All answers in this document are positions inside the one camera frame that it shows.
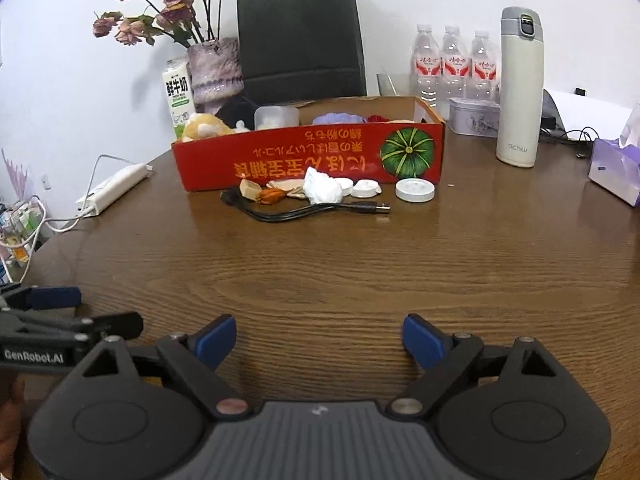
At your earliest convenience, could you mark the orange small charm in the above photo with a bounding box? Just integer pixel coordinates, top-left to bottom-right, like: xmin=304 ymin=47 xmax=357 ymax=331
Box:
xmin=239 ymin=179 xmax=288 ymax=205

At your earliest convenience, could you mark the white tissue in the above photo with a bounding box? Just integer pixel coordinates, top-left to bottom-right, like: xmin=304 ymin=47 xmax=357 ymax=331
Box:
xmin=303 ymin=167 xmax=343 ymax=205

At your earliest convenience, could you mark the clear plastic cotton box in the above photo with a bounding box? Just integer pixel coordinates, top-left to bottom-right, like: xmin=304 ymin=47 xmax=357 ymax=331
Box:
xmin=254 ymin=105 xmax=300 ymax=130

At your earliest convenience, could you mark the purple towel cloth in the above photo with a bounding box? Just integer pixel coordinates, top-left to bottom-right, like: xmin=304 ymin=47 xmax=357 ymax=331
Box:
xmin=311 ymin=113 xmax=367 ymax=125

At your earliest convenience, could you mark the white jar lid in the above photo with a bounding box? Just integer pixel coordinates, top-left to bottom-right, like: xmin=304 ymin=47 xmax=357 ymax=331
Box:
xmin=334 ymin=178 xmax=354 ymax=197

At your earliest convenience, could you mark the person's left hand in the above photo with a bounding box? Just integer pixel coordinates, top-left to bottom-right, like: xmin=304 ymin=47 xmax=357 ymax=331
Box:
xmin=1 ymin=375 xmax=26 ymax=478

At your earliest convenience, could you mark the white power strip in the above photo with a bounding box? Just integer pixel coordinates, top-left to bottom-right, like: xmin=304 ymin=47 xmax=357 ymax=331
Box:
xmin=76 ymin=164 xmax=152 ymax=217

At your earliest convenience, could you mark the white round puck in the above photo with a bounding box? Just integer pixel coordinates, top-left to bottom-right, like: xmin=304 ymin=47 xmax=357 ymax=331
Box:
xmin=395 ymin=178 xmax=436 ymax=204

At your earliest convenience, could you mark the white contact lens case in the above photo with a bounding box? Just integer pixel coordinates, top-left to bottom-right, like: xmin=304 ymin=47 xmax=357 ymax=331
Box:
xmin=350 ymin=179 xmax=382 ymax=198

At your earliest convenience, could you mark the beige cloth pouch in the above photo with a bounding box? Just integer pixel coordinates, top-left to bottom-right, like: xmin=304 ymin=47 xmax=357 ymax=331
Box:
xmin=266 ymin=179 xmax=306 ymax=200

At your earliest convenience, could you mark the yellow plush toy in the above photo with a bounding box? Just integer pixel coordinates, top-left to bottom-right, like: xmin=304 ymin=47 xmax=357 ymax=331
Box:
xmin=181 ymin=113 xmax=235 ymax=142

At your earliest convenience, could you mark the red cardboard box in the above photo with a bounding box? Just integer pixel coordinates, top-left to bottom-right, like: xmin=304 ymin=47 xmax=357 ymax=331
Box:
xmin=171 ymin=96 xmax=446 ymax=192

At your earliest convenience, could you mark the white thermos bottle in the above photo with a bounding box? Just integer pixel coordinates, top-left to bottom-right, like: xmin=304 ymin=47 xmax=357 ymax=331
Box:
xmin=496 ymin=6 xmax=544 ymax=168

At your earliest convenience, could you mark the lavender tin box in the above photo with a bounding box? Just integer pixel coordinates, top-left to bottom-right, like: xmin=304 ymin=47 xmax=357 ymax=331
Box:
xmin=448 ymin=98 xmax=500 ymax=138

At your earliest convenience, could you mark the dark blue pouch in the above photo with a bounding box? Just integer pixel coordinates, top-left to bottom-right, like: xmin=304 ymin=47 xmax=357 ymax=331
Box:
xmin=215 ymin=93 xmax=258 ymax=130

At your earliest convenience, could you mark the green white milk carton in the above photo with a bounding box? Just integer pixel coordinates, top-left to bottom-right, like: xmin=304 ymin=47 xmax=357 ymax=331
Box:
xmin=162 ymin=56 xmax=195 ymax=140

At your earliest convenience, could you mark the red fabric flower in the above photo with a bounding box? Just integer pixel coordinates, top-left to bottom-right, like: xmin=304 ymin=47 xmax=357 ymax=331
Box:
xmin=367 ymin=115 xmax=388 ymax=124

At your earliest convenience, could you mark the purple tissue pack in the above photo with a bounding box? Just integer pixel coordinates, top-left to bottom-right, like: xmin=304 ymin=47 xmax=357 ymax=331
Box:
xmin=587 ymin=102 xmax=640 ymax=207

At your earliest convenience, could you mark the white device with paper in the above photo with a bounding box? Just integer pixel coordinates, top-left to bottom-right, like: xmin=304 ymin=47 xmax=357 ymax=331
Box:
xmin=542 ymin=90 xmax=632 ymax=141

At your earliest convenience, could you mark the clear glass cup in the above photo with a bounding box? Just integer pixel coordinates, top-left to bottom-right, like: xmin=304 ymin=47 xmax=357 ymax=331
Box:
xmin=376 ymin=73 xmax=413 ymax=96

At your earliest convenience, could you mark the right water bottle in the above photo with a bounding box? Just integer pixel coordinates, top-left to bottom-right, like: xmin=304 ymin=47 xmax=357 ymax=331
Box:
xmin=466 ymin=30 xmax=498 ymax=101

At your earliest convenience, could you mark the water bottle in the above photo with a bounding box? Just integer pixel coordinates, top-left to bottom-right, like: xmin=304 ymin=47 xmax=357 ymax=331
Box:
xmin=440 ymin=25 xmax=471 ymax=103
xmin=411 ymin=24 xmax=440 ymax=110
xmin=466 ymin=30 xmax=498 ymax=101

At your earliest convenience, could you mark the left water bottle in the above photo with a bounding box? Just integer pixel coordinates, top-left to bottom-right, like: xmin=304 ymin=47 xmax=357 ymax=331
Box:
xmin=411 ymin=24 xmax=440 ymax=110

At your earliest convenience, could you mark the middle water bottle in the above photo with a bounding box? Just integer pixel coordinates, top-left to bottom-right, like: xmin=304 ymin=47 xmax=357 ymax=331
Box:
xmin=440 ymin=25 xmax=471 ymax=103

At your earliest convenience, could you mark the dried rose bouquet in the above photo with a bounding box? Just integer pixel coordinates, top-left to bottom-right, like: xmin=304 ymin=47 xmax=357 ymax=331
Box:
xmin=92 ymin=0 xmax=224 ymax=49

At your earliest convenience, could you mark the black paper shopping bag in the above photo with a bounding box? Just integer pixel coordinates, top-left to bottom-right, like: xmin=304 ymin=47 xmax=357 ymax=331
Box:
xmin=236 ymin=0 xmax=367 ymax=105

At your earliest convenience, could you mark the wire rack with items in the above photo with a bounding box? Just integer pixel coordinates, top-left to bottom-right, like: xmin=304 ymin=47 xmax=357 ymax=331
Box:
xmin=0 ymin=148 xmax=49 ymax=281

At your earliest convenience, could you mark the black usb cable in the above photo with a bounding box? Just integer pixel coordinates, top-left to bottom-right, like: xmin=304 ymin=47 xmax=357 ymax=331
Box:
xmin=219 ymin=187 xmax=393 ymax=224

